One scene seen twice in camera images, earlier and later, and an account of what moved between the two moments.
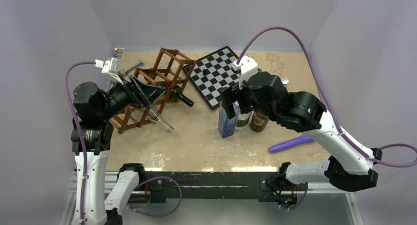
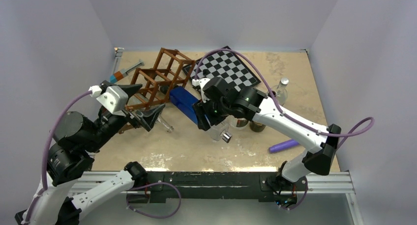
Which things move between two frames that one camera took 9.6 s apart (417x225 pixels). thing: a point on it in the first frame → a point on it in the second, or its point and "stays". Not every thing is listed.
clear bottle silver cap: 243,120 stays
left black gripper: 139,93 → 147,117
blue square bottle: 226,126 → 184,99
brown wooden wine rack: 171,70 stays
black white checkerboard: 213,73 stays
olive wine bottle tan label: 258,122 stays
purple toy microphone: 290,144 stays
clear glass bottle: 154,116 stays
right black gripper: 230,95 → 202,108
